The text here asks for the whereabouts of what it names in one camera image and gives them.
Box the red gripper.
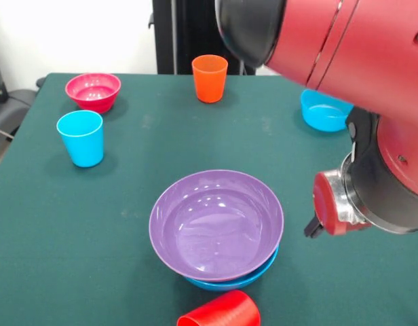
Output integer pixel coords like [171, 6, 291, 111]
[303, 170, 373, 239]

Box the purple bowl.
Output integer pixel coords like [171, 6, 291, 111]
[149, 169, 285, 283]

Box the large blue bowl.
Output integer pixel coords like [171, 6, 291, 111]
[183, 244, 280, 292]

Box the red cup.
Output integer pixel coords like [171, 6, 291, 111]
[176, 289, 262, 326]

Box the small blue bowl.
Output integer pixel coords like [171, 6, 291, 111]
[299, 88, 355, 132]

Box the orange cup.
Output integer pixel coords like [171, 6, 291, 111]
[191, 54, 229, 104]

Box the blue cup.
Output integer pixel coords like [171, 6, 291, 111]
[56, 109, 105, 168]

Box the dark green tablecloth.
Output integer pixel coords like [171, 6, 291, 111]
[0, 73, 418, 326]

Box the small pinkish red bowl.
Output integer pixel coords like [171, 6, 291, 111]
[64, 73, 122, 115]

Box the black equipment base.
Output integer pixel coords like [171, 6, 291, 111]
[0, 88, 37, 132]

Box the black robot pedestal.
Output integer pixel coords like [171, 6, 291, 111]
[148, 0, 257, 75]

